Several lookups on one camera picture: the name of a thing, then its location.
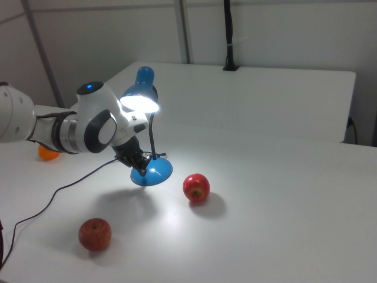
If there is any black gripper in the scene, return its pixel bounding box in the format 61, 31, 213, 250
113, 136, 151, 178

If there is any blue desk lamp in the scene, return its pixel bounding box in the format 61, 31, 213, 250
119, 65, 174, 187

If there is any bright red apple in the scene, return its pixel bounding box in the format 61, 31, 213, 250
182, 173, 211, 204

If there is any pale striped red apple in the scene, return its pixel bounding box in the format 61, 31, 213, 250
78, 218, 113, 252

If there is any orange fruit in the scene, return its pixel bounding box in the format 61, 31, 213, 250
37, 144, 61, 162

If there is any black lamp power cable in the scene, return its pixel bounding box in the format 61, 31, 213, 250
0, 152, 169, 271

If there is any grey partition post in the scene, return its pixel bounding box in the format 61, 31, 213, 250
178, 0, 194, 64
21, 0, 66, 108

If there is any black camera pole with clamp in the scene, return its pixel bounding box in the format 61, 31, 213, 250
221, 0, 242, 73

